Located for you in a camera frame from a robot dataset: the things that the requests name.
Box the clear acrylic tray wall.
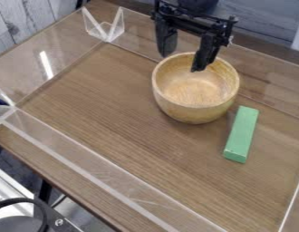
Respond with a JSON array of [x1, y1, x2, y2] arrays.
[[0, 0, 299, 232]]

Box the black table leg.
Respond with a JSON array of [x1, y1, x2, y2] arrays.
[[38, 180, 53, 203]]

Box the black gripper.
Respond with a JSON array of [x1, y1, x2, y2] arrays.
[[150, 0, 238, 73]]

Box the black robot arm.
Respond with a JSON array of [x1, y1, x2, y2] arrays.
[[150, 0, 238, 73]]

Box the grey metal bracket with screw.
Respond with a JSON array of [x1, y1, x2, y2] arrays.
[[45, 207, 84, 232]]

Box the brown wooden bowl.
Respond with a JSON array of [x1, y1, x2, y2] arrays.
[[150, 53, 240, 124]]

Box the black cable lower left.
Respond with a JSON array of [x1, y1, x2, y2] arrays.
[[0, 198, 49, 232]]

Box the green rectangular block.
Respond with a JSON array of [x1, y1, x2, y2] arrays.
[[222, 106, 258, 163]]

